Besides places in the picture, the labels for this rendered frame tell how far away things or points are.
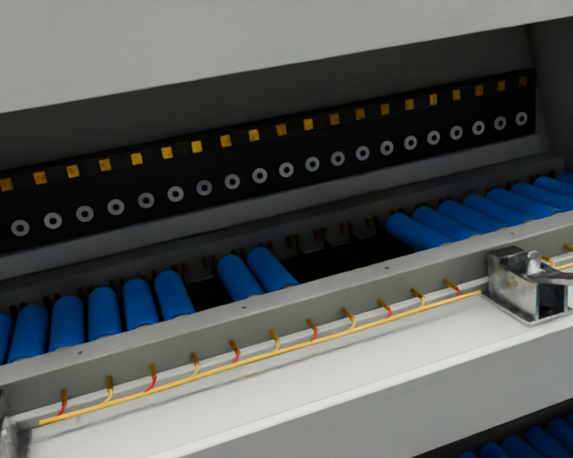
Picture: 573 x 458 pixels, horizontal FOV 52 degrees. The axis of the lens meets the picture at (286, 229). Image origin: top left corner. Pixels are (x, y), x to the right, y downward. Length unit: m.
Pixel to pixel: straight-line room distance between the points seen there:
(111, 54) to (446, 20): 0.16
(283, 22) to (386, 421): 0.19
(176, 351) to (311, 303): 0.07
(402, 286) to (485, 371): 0.06
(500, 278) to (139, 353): 0.19
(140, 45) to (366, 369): 0.18
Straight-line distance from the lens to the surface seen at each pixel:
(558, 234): 0.38
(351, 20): 0.29
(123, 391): 0.30
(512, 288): 0.33
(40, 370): 0.30
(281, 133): 0.42
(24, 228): 0.42
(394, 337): 0.31
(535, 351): 0.32
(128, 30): 0.26
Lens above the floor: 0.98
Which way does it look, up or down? 3 degrees down
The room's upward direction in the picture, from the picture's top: 13 degrees counter-clockwise
